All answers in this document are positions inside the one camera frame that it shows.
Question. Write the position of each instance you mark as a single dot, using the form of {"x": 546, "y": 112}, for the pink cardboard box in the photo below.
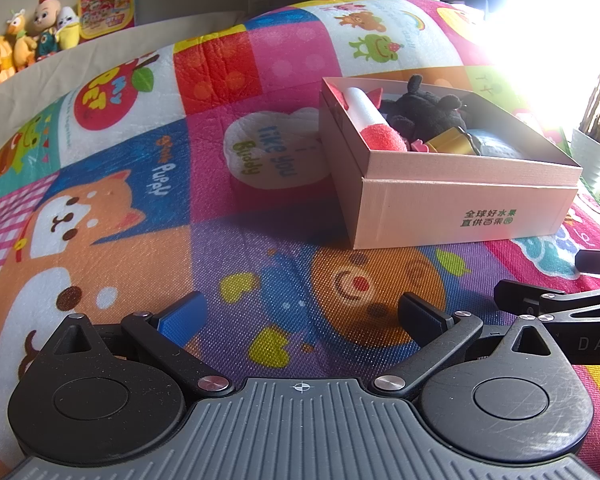
{"x": 430, "y": 210}

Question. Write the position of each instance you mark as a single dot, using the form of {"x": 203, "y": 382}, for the colourful printed play mat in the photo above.
{"x": 260, "y": 240}

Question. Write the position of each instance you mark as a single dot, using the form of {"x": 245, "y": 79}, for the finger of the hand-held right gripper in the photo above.
{"x": 597, "y": 262}
{"x": 525, "y": 300}

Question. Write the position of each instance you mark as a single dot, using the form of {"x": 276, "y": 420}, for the golden pudding toy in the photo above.
{"x": 450, "y": 142}

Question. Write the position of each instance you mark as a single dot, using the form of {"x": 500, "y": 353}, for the blue white item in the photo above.
{"x": 495, "y": 145}

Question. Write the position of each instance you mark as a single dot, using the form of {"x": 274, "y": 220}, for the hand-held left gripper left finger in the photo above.
{"x": 180, "y": 320}

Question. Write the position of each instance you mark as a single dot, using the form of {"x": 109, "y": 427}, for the white plant pot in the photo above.
{"x": 590, "y": 160}

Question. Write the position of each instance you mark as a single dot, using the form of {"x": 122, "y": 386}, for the black plush toy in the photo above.
{"x": 425, "y": 112}

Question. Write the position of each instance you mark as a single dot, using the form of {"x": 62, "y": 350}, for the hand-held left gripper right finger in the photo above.
{"x": 420, "y": 317}

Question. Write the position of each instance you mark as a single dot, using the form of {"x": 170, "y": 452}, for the white red foam rocket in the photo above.
{"x": 367, "y": 110}

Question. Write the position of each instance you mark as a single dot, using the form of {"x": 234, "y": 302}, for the red picture book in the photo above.
{"x": 107, "y": 10}

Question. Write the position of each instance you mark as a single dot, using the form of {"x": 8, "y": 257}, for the banana plush toy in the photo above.
{"x": 69, "y": 27}

